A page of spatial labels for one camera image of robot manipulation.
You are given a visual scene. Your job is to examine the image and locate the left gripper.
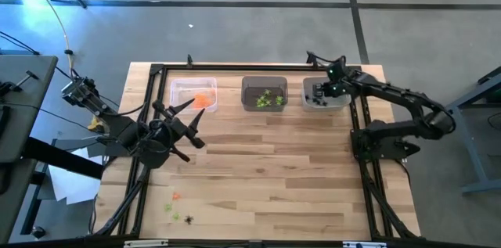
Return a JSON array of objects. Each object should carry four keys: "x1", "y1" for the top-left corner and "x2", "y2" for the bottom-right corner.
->
[{"x1": 151, "y1": 98, "x2": 206, "y2": 149}]

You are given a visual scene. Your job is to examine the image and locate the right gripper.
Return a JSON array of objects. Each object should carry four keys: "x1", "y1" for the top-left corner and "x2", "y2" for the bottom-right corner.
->
[{"x1": 312, "y1": 78, "x2": 349, "y2": 101}]

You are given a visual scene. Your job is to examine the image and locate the white plastic bin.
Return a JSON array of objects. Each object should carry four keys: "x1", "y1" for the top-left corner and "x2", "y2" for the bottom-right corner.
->
[{"x1": 301, "y1": 74, "x2": 352, "y2": 113}]

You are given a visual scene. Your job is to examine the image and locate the clear plastic bin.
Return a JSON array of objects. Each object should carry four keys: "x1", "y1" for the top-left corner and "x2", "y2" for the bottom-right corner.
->
[{"x1": 169, "y1": 76, "x2": 218, "y2": 114}]

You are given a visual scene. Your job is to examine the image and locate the smoky grey plastic bin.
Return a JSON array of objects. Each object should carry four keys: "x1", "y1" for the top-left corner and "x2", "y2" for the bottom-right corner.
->
[{"x1": 240, "y1": 75, "x2": 290, "y2": 113}]

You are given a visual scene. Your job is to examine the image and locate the black clamp with silver rod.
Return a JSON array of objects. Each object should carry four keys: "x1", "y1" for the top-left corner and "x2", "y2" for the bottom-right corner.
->
[{"x1": 81, "y1": 133, "x2": 121, "y2": 146}]

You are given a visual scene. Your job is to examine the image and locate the black support beam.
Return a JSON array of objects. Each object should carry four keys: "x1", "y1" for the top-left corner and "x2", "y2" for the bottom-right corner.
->
[{"x1": 21, "y1": 136, "x2": 105, "y2": 181}]

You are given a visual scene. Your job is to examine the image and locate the white light bar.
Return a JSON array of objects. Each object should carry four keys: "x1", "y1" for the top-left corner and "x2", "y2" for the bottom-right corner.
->
[
  {"x1": 124, "y1": 239, "x2": 169, "y2": 248},
  {"x1": 343, "y1": 241, "x2": 387, "y2": 248}
]

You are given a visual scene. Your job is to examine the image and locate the white paper sheets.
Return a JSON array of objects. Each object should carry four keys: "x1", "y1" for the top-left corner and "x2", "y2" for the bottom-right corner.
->
[{"x1": 47, "y1": 153, "x2": 103, "y2": 206}]

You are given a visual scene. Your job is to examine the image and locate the grey side table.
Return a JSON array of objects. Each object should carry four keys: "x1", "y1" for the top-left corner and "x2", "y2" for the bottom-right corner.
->
[
  {"x1": 0, "y1": 157, "x2": 38, "y2": 243},
  {"x1": 0, "y1": 55, "x2": 59, "y2": 163}
]

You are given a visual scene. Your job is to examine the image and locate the black desk clamp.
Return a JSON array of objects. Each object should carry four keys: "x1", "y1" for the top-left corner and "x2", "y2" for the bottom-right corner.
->
[{"x1": 0, "y1": 70, "x2": 41, "y2": 99}]

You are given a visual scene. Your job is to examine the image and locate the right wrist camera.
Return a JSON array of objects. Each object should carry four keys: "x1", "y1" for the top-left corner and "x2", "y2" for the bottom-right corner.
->
[{"x1": 326, "y1": 58, "x2": 350, "y2": 83}]

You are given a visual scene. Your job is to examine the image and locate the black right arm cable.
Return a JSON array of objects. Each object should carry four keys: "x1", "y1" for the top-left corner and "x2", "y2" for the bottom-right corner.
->
[{"x1": 312, "y1": 53, "x2": 348, "y2": 70}]

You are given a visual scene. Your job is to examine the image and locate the yellow floor cable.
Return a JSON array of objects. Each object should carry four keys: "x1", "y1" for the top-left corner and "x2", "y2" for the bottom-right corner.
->
[{"x1": 19, "y1": 0, "x2": 106, "y2": 134}]

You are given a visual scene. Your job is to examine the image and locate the blue-grey metal table frame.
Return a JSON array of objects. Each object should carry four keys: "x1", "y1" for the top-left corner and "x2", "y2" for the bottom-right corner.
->
[{"x1": 430, "y1": 66, "x2": 501, "y2": 196}]

